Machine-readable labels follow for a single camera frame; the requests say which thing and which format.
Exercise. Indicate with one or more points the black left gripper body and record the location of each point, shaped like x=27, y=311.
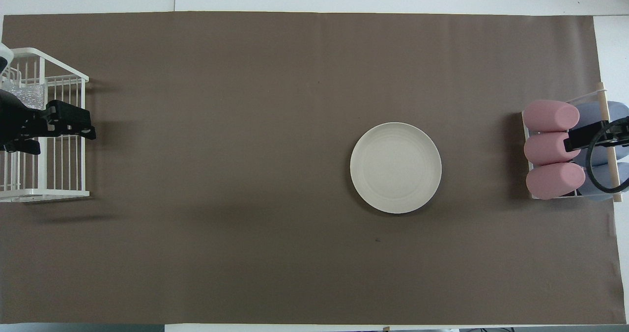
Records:
x=14, y=121

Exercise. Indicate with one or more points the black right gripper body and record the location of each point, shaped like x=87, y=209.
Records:
x=620, y=133

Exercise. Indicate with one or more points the cream round plate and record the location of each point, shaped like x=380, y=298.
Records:
x=395, y=167

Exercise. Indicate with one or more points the blue plastic cup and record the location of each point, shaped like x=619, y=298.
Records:
x=589, y=113
x=602, y=177
x=599, y=157

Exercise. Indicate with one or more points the cup holder with wooden rod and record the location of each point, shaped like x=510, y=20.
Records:
x=605, y=106

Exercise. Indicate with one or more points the pink plastic cup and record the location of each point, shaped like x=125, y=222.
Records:
x=543, y=149
x=553, y=180
x=548, y=116

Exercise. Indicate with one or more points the brown table mat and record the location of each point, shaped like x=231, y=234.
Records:
x=245, y=248

